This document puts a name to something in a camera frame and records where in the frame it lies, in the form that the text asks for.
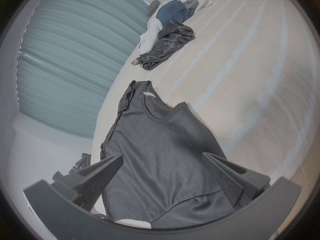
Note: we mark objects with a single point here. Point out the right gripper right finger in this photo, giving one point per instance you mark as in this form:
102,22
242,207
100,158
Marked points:
232,181

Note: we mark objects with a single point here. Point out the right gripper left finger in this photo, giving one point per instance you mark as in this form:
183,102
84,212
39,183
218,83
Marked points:
100,181

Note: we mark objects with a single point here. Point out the black T-shirt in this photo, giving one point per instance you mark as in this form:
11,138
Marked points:
160,159

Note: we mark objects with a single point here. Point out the bed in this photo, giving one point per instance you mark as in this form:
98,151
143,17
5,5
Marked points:
250,84

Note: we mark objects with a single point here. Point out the pile of clothes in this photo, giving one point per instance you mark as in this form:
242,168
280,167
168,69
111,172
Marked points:
172,11

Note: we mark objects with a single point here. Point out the blue-green curtain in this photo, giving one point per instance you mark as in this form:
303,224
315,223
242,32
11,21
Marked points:
82,34
55,96

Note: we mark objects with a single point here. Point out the black shiny garment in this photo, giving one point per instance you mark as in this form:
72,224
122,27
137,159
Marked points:
172,39

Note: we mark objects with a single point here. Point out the grey bedside table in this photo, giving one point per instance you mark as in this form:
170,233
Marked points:
153,9

